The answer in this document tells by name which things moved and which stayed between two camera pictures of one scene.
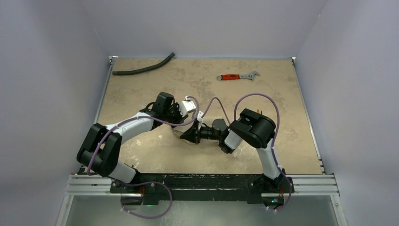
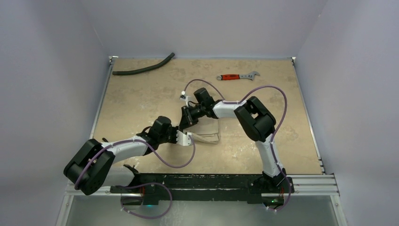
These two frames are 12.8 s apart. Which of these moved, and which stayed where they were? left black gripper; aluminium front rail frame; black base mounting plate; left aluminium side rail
Moved: left black gripper
Stayed: left aluminium side rail; black base mounting plate; aluminium front rail frame
